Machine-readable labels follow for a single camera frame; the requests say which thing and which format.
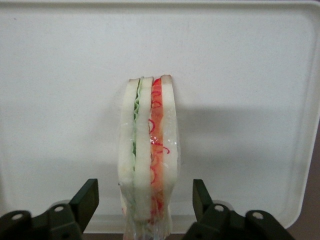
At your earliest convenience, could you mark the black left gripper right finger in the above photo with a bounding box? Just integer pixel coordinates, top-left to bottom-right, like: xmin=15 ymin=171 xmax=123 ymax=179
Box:
xmin=187 ymin=178 xmax=297 ymax=240

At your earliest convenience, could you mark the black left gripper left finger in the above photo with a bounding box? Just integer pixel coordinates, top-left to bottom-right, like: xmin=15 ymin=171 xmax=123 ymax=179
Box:
xmin=0 ymin=178 xmax=100 ymax=240

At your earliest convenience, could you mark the beige plastic tray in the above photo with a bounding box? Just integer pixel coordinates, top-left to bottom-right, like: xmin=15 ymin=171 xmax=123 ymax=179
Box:
xmin=0 ymin=0 xmax=320 ymax=235

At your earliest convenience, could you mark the triangle sandwich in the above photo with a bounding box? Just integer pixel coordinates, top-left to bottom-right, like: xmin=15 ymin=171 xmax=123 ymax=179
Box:
xmin=116 ymin=74 xmax=182 ymax=240

